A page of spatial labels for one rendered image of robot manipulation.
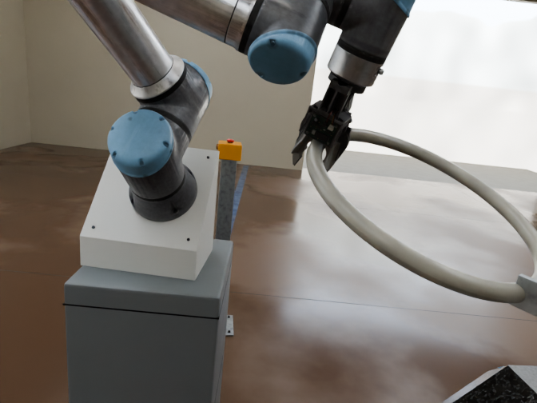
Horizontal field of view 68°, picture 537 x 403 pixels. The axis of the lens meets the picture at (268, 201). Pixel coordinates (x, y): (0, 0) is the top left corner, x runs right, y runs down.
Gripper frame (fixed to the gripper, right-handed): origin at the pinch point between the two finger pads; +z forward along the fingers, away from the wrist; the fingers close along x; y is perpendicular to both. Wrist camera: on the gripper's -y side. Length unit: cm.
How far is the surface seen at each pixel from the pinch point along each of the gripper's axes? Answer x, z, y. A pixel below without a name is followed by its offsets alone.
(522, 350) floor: 142, 113, -152
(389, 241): 19.3, -7.2, 23.8
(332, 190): 8.3, -7.3, 18.8
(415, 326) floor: 84, 132, -142
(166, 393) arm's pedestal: -6, 73, 18
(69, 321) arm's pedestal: -35, 61, 25
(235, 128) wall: -234, 259, -517
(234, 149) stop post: -53, 57, -91
